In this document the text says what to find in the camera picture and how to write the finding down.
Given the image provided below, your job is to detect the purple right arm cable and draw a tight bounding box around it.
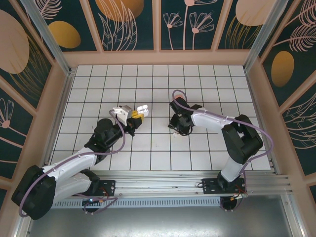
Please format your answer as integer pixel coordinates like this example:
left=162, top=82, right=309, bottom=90
left=172, top=89, right=275, bottom=198

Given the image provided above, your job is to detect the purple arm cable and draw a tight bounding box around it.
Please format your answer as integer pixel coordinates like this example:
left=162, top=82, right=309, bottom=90
left=18, top=110, right=127, bottom=218
left=172, top=89, right=275, bottom=198

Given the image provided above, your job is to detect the small circuit board with wires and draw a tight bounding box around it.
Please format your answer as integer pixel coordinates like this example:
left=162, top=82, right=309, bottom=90
left=231, top=192, right=248, bottom=201
left=82, top=197, right=104, bottom=206

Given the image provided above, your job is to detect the grey sheet metal plate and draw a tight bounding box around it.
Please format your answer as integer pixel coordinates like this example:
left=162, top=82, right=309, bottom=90
left=14, top=206, right=304, bottom=237

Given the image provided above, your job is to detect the aluminium side rail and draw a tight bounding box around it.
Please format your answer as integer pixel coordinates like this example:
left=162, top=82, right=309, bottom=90
left=40, top=69, right=75, bottom=173
left=243, top=69, right=281, bottom=175

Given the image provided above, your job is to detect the aluminium frame post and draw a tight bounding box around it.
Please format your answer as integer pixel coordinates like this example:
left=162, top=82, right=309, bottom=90
left=21, top=0, right=75, bottom=75
left=243, top=0, right=294, bottom=72

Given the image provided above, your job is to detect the perforated metal cable duct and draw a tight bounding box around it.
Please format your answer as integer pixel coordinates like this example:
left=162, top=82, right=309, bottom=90
left=49, top=198, right=223, bottom=208

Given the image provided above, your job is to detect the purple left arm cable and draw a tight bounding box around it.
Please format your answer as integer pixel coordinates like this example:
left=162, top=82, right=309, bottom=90
left=18, top=110, right=127, bottom=218

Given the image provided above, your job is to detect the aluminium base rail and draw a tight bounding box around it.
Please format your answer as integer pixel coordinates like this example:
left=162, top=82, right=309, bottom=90
left=27, top=169, right=294, bottom=198

